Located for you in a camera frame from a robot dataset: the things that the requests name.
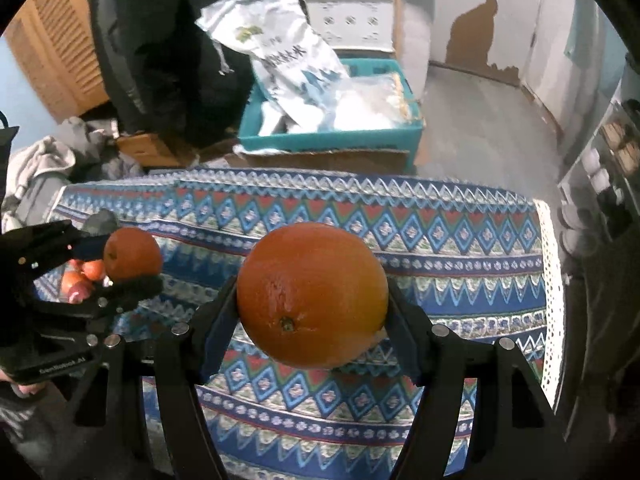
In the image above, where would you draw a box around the wooden shelf rack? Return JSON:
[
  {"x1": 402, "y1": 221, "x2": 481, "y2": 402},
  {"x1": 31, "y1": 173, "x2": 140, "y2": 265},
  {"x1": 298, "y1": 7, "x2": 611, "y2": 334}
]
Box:
[{"x1": 271, "y1": 0, "x2": 407, "y2": 61}]

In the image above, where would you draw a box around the wooden louvered door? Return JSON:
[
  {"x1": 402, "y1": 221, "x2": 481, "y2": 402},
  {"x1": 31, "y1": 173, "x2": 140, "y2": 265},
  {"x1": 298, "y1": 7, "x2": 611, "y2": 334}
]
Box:
[{"x1": 4, "y1": 0, "x2": 108, "y2": 122}]

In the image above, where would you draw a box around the grey white clothes pile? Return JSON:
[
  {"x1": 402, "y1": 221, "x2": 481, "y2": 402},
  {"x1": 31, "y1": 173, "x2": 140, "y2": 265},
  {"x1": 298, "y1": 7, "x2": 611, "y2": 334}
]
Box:
[{"x1": 1, "y1": 117, "x2": 144, "y2": 232}]

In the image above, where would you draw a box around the grey shoe rack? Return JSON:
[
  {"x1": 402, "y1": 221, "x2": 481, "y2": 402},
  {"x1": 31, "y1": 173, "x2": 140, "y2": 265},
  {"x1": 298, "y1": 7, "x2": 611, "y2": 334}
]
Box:
[{"x1": 558, "y1": 53, "x2": 639, "y2": 260}]

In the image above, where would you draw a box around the large orange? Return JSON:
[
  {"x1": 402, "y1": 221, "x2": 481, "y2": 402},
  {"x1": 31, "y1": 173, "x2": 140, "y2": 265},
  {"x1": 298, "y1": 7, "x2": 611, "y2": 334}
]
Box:
[
  {"x1": 60, "y1": 270, "x2": 93, "y2": 297},
  {"x1": 236, "y1": 222, "x2": 388, "y2": 370}
]

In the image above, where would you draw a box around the brown cardboard box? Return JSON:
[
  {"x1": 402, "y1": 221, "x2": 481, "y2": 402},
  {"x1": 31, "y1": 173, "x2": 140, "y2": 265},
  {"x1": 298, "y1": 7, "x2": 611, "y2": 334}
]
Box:
[{"x1": 115, "y1": 132, "x2": 198, "y2": 169}]

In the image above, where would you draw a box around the left hand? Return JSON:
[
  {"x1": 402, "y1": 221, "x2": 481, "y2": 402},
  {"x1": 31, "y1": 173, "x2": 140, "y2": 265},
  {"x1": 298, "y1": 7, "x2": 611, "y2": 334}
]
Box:
[{"x1": 0, "y1": 370, "x2": 50, "y2": 401}]

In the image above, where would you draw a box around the teal plastic crate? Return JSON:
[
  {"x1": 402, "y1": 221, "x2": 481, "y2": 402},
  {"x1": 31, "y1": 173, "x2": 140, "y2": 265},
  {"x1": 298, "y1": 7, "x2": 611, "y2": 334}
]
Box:
[{"x1": 238, "y1": 58, "x2": 423, "y2": 170}]

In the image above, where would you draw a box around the white perforated storage box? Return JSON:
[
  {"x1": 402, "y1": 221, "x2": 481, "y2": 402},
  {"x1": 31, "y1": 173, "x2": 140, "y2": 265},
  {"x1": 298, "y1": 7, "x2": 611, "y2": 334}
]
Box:
[{"x1": 303, "y1": 0, "x2": 395, "y2": 53}]

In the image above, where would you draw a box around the blue patterned tablecloth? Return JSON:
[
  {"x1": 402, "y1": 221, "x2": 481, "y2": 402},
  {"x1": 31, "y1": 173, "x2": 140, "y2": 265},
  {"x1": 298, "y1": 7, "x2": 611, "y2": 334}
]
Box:
[{"x1": 49, "y1": 169, "x2": 564, "y2": 479}]

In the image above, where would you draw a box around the clear plastic bag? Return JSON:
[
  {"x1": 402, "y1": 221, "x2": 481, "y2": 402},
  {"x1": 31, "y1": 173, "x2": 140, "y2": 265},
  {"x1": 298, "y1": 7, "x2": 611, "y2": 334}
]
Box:
[{"x1": 319, "y1": 72, "x2": 420, "y2": 132}]

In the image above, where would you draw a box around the dark hanging coat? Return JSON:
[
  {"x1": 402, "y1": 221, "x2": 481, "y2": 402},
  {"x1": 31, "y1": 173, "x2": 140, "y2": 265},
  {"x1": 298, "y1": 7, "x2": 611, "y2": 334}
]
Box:
[{"x1": 89, "y1": 0, "x2": 254, "y2": 148}]

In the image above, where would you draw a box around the dark red apple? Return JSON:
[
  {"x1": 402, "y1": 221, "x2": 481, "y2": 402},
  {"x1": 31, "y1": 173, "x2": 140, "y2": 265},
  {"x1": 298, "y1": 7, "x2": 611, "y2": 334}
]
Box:
[{"x1": 66, "y1": 281, "x2": 94, "y2": 304}]

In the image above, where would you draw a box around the white printed rice bag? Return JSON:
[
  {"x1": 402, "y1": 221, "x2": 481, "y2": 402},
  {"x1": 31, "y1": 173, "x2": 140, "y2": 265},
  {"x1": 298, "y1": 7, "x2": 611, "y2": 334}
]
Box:
[{"x1": 196, "y1": 0, "x2": 348, "y2": 132}]

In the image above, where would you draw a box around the green patterned glass bowl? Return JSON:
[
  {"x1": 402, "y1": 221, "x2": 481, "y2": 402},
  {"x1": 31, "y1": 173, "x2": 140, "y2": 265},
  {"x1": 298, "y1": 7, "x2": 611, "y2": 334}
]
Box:
[{"x1": 81, "y1": 208, "x2": 120, "y2": 236}]

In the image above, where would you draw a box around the small orange tangerine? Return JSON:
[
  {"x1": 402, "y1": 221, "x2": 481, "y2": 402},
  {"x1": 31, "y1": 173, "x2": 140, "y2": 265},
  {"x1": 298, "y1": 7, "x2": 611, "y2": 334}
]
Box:
[
  {"x1": 102, "y1": 228, "x2": 163, "y2": 283},
  {"x1": 80, "y1": 259, "x2": 106, "y2": 283}
]

